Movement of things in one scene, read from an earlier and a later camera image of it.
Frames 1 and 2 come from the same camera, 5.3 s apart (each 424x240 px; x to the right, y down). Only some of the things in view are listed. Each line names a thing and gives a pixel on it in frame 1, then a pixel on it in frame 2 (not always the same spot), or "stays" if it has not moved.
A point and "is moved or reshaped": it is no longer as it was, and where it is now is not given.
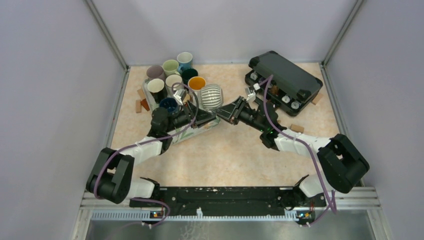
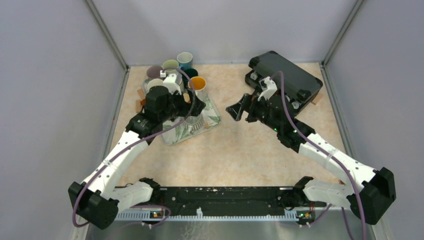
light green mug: x=170 y=67 stays
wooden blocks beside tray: x=144 y=102 stays
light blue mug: x=185 y=61 stays
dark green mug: x=187 y=73 stays
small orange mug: x=187 y=98 stays
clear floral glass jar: x=196 y=84 stays
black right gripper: x=231 y=112 -> x=249 y=103
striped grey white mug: x=212 y=96 is moved or reshaped
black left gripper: x=201 y=117 -> x=193 y=109
